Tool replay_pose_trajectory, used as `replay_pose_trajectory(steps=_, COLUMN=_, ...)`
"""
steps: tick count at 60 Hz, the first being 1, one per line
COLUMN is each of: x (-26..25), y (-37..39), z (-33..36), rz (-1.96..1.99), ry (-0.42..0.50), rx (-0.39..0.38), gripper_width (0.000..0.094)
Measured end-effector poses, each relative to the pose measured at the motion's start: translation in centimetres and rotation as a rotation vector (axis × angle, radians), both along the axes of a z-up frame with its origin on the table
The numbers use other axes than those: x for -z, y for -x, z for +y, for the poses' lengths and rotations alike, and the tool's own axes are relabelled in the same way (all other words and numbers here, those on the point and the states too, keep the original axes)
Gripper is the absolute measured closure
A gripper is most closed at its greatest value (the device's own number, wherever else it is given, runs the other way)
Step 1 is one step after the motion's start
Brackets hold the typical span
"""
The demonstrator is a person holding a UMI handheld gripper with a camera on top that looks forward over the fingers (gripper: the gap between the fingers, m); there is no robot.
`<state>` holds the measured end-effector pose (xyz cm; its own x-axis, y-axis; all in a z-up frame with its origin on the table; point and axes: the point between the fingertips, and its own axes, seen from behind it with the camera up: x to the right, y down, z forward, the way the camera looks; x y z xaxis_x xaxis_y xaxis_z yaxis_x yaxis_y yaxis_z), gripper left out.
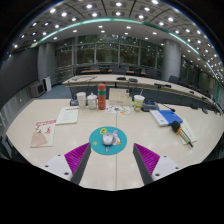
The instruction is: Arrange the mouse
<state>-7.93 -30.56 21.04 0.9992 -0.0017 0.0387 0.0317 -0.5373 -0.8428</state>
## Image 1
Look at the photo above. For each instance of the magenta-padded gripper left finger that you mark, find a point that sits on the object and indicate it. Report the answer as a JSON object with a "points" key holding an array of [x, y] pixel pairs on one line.
{"points": [[61, 166]]}

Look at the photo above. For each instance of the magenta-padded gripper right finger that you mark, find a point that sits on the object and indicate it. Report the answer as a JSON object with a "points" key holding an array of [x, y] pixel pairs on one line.
{"points": [[162, 166]]}

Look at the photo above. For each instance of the silver grey computer mouse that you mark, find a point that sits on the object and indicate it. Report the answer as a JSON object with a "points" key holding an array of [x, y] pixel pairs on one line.
{"points": [[107, 139]]}

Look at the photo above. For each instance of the round teal printed mouse pad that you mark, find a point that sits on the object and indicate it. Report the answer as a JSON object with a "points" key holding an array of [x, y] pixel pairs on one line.
{"points": [[96, 140]]}

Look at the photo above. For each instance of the red and white booklet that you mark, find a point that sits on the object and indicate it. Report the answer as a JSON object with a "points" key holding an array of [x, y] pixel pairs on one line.
{"points": [[43, 133]]}

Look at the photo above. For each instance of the pale green paper booklet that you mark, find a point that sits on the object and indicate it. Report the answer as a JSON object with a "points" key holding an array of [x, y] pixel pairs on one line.
{"points": [[190, 130]]}

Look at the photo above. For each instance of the blue and white book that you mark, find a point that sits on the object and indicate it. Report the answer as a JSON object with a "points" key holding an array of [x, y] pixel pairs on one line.
{"points": [[168, 116]]}

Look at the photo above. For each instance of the white paper leaflet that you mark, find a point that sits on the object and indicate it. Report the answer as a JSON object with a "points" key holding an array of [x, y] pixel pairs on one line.
{"points": [[67, 115]]}

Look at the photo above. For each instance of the dark desk microphone console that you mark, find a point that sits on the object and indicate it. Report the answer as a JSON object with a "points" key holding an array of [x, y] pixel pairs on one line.
{"points": [[150, 106]]}

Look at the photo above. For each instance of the white green-print paper cup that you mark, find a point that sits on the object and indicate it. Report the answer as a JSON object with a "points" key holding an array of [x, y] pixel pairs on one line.
{"points": [[138, 104]]}

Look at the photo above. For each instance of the plain white cup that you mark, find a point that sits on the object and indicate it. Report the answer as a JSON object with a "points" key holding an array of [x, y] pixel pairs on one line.
{"points": [[81, 100]]}

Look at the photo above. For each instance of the white lidded mug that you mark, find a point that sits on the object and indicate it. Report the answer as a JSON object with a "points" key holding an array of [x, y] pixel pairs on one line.
{"points": [[92, 102]]}

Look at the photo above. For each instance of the colourful printed sheet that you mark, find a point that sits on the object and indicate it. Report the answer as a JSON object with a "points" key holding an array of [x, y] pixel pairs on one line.
{"points": [[117, 109]]}

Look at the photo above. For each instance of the red bottle with green band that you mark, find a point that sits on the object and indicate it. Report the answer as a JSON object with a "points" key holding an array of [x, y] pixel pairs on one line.
{"points": [[101, 97]]}

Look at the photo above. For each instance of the white boxy floor appliance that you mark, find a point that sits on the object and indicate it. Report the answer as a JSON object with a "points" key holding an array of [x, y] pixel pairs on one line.
{"points": [[37, 90]]}

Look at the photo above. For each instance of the white cardboard box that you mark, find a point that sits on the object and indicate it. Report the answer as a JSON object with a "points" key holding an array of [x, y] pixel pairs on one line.
{"points": [[118, 97]]}

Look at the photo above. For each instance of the dark office chairs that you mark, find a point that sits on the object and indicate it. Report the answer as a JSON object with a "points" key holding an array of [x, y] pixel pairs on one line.
{"points": [[173, 80]]}

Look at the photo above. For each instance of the long curved conference desk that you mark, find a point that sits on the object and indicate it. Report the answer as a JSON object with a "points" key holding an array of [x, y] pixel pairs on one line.
{"points": [[110, 80]]}

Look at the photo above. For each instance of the ceiling spot lights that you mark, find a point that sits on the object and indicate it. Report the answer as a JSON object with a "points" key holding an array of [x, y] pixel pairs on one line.
{"points": [[89, 6]]}

